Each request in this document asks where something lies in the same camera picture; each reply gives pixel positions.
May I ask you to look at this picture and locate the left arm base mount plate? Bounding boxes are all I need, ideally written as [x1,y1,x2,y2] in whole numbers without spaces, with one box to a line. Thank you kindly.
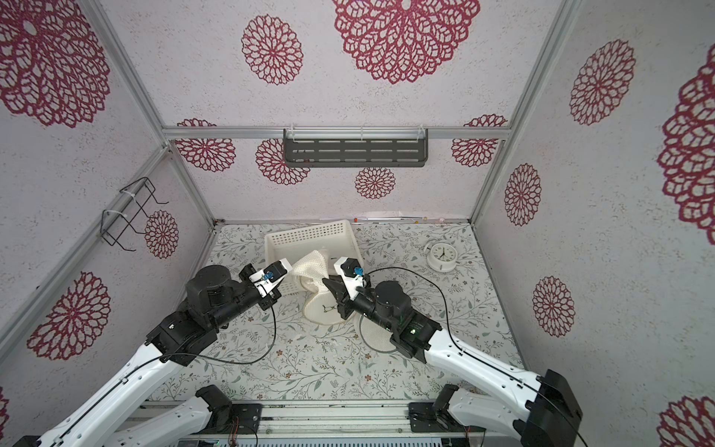
[197,403,264,435]

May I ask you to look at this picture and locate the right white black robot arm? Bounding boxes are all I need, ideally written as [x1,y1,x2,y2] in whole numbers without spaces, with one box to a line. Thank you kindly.
[323,275,583,446]

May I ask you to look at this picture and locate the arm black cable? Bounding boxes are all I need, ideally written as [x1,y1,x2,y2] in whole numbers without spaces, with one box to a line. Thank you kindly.
[362,266,588,447]
[166,304,279,367]

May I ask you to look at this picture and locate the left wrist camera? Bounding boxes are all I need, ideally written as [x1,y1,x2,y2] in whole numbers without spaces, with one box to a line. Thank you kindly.
[249,258,292,300]

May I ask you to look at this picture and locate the dark grey wall shelf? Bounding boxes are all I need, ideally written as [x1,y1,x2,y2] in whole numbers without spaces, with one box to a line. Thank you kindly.
[282,129,429,169]

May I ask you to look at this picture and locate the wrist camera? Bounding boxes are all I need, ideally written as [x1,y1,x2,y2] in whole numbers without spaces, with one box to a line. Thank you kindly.
[249,258,292,300]
[333,257,368,301]

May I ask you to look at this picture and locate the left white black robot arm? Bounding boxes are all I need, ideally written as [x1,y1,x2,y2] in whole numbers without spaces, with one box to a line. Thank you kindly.
[16,260,292,446]

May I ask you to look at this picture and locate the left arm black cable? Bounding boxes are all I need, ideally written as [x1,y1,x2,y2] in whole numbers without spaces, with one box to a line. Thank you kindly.
[166,304,279,367]

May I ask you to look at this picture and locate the white perforated plastic basket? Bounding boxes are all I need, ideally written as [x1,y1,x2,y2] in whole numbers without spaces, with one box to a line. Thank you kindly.
[264,220,364,276]

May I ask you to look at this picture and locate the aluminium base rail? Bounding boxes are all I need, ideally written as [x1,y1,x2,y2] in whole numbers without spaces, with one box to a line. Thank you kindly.
[127,399,504,443]

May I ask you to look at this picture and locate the white round alarm clock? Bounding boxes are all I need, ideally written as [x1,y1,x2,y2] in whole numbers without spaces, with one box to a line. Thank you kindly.
[425,242,459,273]

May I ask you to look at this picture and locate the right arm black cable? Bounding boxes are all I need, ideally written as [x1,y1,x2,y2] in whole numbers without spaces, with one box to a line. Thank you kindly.
[362,266,588,447]

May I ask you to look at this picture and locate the white round plate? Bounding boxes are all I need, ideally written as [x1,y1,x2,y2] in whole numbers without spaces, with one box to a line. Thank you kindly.
[290,249,346,326]

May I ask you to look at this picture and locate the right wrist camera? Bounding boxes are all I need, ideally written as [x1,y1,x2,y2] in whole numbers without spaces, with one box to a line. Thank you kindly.
[333,257,368,301]

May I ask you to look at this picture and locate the black wire wall rack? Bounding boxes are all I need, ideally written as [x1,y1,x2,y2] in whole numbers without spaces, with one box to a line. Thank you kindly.
[99,176,168,253]

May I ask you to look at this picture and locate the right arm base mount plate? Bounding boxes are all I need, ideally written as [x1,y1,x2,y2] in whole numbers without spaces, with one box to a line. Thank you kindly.
[408,402,465,433]

